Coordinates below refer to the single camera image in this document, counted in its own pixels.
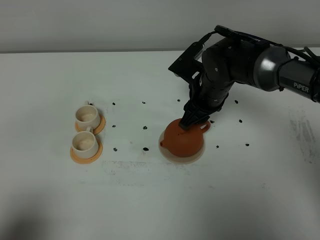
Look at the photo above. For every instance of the near white teacup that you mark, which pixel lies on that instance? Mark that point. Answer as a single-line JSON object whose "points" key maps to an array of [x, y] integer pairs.
{"points": [[85, 144]]}

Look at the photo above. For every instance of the near orange coaster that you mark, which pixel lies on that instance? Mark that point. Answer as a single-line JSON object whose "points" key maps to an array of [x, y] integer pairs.
{"points": [[84, 161]]}

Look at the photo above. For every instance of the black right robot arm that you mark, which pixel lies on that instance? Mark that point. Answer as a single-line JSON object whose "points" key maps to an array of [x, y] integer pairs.
{"points": [[264, 67]]}

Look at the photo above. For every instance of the brown clay teapot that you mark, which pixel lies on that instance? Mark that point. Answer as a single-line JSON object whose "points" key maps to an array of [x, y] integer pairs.
{"points": [[184, 143]]}

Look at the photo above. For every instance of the beige round teapot saucer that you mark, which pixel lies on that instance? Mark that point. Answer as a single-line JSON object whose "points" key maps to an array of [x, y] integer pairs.
{"points": [[179, 160]]}

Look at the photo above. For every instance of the far orange coaster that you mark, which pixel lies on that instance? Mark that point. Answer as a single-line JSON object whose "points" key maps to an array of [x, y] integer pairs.
{"points": [[98, 129]]}

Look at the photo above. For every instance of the far white teacup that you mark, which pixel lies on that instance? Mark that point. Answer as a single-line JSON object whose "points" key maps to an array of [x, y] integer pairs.
{"points": [[87, 116]]}

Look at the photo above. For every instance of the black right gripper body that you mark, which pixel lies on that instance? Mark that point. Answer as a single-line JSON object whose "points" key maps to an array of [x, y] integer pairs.
{"points": [[207, 94]]}

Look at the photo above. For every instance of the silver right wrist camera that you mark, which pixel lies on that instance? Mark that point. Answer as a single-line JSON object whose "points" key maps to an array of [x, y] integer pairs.
{"points": [[187, 66]]}

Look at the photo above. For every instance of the orange coaster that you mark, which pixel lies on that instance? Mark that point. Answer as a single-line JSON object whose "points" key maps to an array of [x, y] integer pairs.
{"points": [[84, 161], [98, 129]]}

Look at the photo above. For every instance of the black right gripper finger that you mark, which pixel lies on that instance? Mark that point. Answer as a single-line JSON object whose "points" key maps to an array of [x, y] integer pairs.
{"points": [[193, 114]]}

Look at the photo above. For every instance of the white teacup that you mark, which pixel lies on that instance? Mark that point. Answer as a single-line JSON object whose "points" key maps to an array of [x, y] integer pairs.
{"points": [[87, 116], [85, 144]]}

